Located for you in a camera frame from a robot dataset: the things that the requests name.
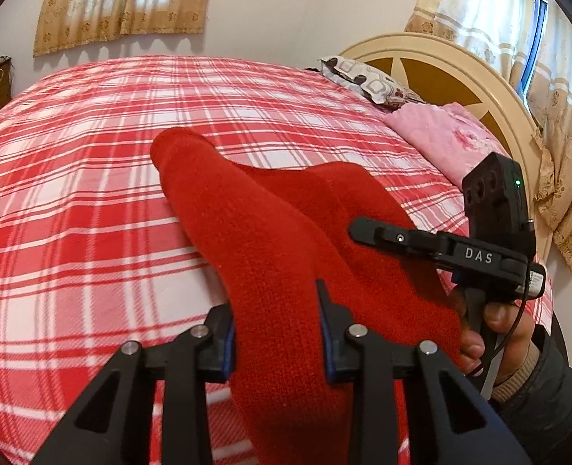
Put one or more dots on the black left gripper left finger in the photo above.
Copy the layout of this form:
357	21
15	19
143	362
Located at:
111	421

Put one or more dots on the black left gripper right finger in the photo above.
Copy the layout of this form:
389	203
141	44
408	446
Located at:
448	421

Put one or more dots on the red knitted sweater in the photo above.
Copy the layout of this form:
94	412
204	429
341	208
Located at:
272	235

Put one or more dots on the dark jacket sleeve forearm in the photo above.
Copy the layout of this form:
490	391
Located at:
536	402

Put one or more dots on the pink floral blanket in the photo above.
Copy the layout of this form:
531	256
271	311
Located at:
447	136

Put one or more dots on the red white plaid bedspread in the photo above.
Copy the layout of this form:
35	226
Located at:
90	253

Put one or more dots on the cream wooden headboard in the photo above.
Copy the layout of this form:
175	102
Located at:
441	72

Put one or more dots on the grey white patterned pillow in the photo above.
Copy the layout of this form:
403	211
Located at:
369	82

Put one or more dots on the beige curtain by headboard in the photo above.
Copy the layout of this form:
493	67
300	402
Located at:
529	42

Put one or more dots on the beige patterned window curtain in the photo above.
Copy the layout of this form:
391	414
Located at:
67	24

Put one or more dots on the black camera box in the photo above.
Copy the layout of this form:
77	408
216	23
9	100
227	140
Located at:
496	205

